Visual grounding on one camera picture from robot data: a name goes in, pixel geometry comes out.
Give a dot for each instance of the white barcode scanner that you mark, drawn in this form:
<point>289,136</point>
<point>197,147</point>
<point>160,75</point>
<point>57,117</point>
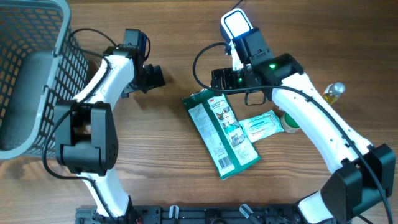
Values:
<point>233,24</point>

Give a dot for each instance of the grey plastic mesh basket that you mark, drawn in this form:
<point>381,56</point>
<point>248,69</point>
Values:
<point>39,66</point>

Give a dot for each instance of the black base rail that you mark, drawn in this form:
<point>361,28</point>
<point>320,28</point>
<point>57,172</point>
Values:
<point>207,215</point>

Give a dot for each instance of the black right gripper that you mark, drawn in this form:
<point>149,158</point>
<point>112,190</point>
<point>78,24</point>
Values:
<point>227,74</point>

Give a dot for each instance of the green 3M glove package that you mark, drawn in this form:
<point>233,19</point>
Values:
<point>231,151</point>

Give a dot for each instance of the light teal wipes packet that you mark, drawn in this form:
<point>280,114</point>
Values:
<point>261,126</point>

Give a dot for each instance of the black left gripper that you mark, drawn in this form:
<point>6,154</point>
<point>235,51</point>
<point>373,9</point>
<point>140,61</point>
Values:
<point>156,76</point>

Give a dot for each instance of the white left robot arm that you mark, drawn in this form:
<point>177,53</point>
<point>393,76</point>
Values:
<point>85,135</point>

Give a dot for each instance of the yellow liquid Vim bottle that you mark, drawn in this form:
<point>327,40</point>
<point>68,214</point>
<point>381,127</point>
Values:
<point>333,92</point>

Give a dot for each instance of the red-lidded white cup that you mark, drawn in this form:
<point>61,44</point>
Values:
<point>288,124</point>

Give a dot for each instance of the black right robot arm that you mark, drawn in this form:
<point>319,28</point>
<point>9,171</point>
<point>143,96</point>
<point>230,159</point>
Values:
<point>362,175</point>

